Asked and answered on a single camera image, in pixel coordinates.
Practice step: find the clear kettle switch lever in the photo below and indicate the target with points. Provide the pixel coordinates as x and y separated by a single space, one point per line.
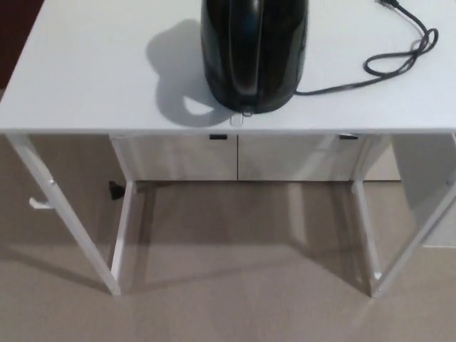
246 111

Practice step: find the black kettle base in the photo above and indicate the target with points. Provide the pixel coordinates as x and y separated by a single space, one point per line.
281 103

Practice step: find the white low cabinet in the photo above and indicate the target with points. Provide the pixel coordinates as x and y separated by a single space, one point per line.
178 160

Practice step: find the small black floor object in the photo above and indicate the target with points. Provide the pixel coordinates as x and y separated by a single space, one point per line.
115 191

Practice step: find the black electric kettle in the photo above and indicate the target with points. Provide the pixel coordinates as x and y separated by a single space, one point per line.
249 42

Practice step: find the white hook on table leg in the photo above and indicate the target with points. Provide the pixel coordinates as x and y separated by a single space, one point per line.
37 203

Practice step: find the dark red panel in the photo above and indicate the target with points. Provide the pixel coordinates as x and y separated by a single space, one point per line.
14 42

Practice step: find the white table leg frame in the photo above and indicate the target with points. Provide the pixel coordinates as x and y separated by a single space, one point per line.
71 228
399 263

